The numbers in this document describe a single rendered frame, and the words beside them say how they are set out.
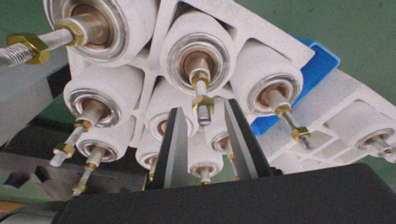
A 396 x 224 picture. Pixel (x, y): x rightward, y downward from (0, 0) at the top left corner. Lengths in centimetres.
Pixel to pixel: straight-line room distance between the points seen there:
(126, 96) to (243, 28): 20
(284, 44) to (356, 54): 42
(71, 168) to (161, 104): 49
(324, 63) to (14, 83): 65
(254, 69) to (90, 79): 22
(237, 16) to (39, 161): 69
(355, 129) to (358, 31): 30
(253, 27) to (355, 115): 33
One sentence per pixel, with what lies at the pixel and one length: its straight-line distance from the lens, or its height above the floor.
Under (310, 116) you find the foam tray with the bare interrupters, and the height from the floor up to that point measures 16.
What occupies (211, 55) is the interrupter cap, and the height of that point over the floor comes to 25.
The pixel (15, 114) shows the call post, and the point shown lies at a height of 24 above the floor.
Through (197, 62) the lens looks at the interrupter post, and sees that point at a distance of 16.
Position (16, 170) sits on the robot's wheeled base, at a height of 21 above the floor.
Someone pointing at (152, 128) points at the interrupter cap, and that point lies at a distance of 25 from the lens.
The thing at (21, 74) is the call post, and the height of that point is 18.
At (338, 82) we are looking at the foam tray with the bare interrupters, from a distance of 48.
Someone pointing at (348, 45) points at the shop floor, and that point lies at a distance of 64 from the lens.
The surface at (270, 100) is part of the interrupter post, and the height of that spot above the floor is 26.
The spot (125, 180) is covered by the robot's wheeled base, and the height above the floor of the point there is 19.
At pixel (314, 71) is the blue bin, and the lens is 49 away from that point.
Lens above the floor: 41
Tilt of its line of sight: 49 degrees down
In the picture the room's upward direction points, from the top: 176 degrees clockwise
